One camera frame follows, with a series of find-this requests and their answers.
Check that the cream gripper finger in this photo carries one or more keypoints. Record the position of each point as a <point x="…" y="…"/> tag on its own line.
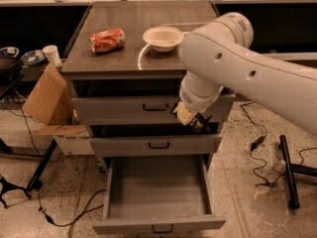
<point x="184" y="114"/>

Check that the black rxbar chocolate bar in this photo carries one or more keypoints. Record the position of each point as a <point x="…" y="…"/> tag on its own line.
<point x="199" y="122"/>

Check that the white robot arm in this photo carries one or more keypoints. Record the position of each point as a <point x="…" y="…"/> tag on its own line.
<point x="218" y="55"/>

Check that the grey middle drawer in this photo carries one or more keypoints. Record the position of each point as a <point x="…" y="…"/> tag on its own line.
<point x="156" y="146"/>

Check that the grey drawer cabinet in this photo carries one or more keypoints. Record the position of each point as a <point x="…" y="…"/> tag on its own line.
<point x="136" y="69"/>

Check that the grey open bottom drawer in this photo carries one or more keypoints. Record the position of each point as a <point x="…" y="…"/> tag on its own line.
<point x="158" y="194"/>

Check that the grey top drawer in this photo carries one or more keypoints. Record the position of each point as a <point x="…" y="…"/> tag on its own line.
<point x="125" y="110"/>

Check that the white paper bowl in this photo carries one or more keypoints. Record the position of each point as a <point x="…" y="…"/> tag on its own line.
<point x="163" y="39"/>

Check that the crushed orange soda can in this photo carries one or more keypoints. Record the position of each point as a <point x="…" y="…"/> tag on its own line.
<point x="108" y="40"/>

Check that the clear plastic bottle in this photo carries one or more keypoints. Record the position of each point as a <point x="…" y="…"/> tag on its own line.
<point x="277" y="170"/>

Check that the black chair base leg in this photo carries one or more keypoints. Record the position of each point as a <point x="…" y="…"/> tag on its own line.
<point x="292" y="169"/>

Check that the brown cardboard box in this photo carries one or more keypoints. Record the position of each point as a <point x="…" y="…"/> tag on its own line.
<point x="50" y="103"/>

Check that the white paper cup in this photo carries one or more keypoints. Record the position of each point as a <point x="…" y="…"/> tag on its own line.
<point x="51" y="52"/>

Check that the blue bowl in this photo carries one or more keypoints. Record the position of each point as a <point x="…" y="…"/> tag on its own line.
<point x="33" y="58"/>

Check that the black stand leg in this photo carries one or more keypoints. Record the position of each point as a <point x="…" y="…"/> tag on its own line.
<point x="35" y="181"/>

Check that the dark tray with bowl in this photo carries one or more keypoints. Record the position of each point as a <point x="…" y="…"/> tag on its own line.
<point x="9" y="61"/>

